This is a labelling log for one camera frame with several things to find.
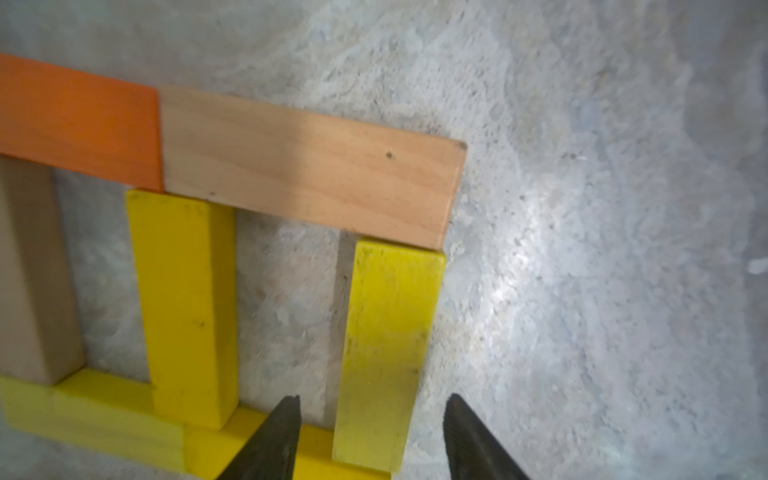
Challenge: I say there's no tan block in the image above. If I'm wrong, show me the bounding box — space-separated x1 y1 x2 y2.
1 156 85 385
159 86 468 250

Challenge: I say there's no yellow block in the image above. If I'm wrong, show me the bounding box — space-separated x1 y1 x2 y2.
125 190 239 429
333 239 446 474
1 368 186 473
182 405 391 480

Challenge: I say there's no orange block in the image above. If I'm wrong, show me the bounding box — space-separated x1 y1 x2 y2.
1 54 164 192

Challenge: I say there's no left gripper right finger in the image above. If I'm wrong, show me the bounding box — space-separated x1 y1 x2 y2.
443 393 530 480

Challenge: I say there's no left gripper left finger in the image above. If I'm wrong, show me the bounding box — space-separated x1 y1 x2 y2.
217 395 302 480

